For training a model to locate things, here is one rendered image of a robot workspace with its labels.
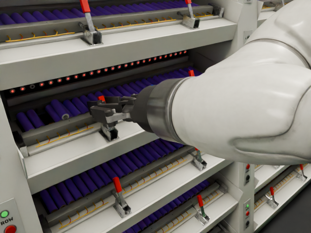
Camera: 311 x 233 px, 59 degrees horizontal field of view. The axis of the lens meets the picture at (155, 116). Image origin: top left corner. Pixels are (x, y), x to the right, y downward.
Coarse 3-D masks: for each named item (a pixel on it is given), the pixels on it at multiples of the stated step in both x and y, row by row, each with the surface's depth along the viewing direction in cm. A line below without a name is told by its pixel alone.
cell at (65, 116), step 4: (52, 100) 60; (56, 100) 61; (52, 104) 60; (56, 104) 59; (60, 104) 59; (56, 108) 59; (60, 108) 58; (56, 112) 59; (60, 112) 57; (64, 112) 57; (60, 116) 57; (64, 116) 57; (68, 116) 58
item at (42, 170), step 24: (120, 72) 74; (24, 96) 60; (24, 144) 50; (48, 144) 54; (72, 144) 55; (96, 144) 56; (120, 144) 59; (144, 144) 64; (24, 168) 46; (48, 168) 50; (72, 168) 53
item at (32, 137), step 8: (88, 112) 60; (64, 120) 57; (72, 120) 57; (80, 120) 58; (88, 120) 59; (40, 128) 54; (48, 128) 55; (56, 128) 55; (64, 128) 56; (72, 128) 58; (88, 128) 58; (24, 136) 52; (32, 136) 52; (40, 136) 54; (48, 136) 55; (64, 136) 55
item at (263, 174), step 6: (258, 168) 108; (264, 168) 110; (270, 168) 110; (276, 168) 110; (282, 168) 113; (258, 174) 106; (264, 174) 107; (270, 174) 107; (276, 174) 111; (258, 180) 97; (264, 180) 104; (270, 180) 110; (258, 186) 102
